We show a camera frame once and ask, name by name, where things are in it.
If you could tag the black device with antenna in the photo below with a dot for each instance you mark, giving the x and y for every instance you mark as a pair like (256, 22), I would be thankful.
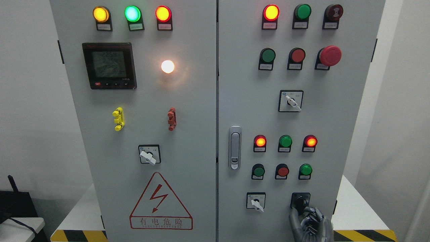
(15, 203)

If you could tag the upper right white selector switch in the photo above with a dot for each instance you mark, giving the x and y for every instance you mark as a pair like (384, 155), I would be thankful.
(290, 100)

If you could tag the red push button lower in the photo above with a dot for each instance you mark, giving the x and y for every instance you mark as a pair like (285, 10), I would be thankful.
(281, 172)

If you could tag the dark red buzzer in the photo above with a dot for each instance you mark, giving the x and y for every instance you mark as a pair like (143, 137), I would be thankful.
(332, 15)

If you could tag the green lit indicator light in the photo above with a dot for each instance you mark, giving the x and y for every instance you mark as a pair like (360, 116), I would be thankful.
(134, 18)

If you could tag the grey cabinet door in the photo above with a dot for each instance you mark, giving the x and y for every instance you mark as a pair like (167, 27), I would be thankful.
(249, 98)
(188, 153)

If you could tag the black digital power meter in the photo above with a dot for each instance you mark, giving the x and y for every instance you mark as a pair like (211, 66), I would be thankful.
(110, 65)

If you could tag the lower white selector switch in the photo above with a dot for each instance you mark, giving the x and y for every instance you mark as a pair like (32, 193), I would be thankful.
(256, 201)

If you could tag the red electric hazard warning sticker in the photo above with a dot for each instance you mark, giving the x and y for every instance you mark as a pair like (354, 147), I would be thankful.
(160, 208)

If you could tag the yellow terminal clip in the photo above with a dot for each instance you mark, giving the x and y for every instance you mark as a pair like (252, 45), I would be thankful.
(118, 118)

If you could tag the white platform with hazard stripes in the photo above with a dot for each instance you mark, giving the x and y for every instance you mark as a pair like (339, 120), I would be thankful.
(353, 220)

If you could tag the left door white selector switch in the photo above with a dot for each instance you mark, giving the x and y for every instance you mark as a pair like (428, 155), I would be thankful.
(149, 154)

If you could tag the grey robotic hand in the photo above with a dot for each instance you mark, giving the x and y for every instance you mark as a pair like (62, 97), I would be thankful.
(313, 227)

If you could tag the green indicator light top right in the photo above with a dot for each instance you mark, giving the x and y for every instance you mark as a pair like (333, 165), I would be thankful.
(301, 16)

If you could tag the yellow indicator light top left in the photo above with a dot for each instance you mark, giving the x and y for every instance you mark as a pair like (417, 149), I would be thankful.
(102, 18)

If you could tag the red lit light middle left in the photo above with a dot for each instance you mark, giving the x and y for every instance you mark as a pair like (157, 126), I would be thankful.
(260, 144)

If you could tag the red emergency stop mushroom button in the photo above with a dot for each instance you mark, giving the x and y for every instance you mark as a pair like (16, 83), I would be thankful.
(327, 57)

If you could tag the white lit indicator lamp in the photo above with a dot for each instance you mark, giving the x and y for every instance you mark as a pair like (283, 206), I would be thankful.
(167, 66)

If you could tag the green push button lower left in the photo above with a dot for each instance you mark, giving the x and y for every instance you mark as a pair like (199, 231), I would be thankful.
(258, 172)

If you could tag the red lit indicator light left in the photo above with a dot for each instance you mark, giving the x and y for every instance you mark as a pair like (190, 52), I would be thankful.
(164, 18)

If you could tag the red terminal clip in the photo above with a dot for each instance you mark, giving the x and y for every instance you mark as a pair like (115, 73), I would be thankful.
(172, 119)

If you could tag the white side table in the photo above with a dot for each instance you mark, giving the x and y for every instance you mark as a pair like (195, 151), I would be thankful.
(13, 232)

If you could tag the grey left cabinet door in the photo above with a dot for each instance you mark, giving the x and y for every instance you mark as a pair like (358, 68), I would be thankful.
(188, 153)

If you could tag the red push button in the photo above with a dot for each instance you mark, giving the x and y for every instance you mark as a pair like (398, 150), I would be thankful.
(281, 172)
(296, 58)

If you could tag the green indicator light middle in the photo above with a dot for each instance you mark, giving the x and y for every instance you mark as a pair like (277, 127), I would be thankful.
(284, 144)

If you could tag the green push button upper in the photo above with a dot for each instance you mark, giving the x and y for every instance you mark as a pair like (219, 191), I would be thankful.
(266, 59)

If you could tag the silver door latch handle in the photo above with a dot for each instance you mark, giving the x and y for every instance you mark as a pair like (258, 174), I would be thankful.
(234, 149)

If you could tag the grey right cabinet door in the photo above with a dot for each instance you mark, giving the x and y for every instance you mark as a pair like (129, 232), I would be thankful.
(249, 98)

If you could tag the black rotary knob switch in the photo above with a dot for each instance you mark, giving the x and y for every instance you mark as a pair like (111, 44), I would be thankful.
(299, 201)

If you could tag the red push button upper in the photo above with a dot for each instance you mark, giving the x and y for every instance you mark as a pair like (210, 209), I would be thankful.
(296, 58)

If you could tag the red lit light right door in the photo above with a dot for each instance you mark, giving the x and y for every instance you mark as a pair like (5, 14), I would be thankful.
(270, 17)

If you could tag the red indicator light middle right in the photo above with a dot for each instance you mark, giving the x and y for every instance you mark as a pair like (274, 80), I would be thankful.
(309, 144)

